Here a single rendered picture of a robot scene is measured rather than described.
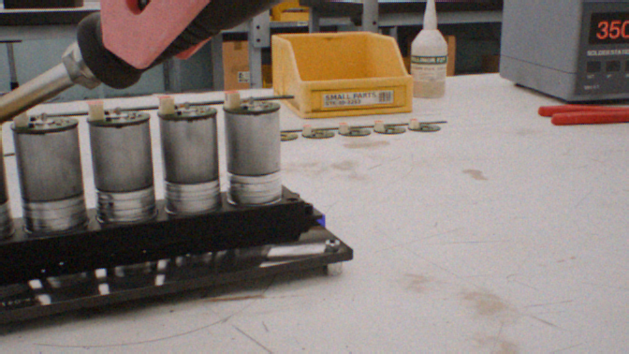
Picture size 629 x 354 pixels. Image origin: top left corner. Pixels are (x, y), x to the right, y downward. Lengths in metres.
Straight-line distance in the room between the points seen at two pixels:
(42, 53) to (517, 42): 4.09
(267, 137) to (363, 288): 0.08
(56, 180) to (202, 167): 0.06
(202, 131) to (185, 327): 0.08
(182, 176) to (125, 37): 0.10
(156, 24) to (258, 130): 0.11
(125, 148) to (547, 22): 0.49
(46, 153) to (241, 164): 0.08
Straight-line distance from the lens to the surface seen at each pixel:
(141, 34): 0.21
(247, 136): 0.30
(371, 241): 0.32
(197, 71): 4.78
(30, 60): 4.67
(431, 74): 0.69
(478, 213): 0.37
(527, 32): 0.73
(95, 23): 0.23
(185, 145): 0.29
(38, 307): 0.26
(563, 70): 0.67
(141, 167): 0.29
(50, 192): 0.29
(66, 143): 0.29
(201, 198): 0.30
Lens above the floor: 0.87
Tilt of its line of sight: 16 degrees down
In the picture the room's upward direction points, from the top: 1 degrees counter-clockwise
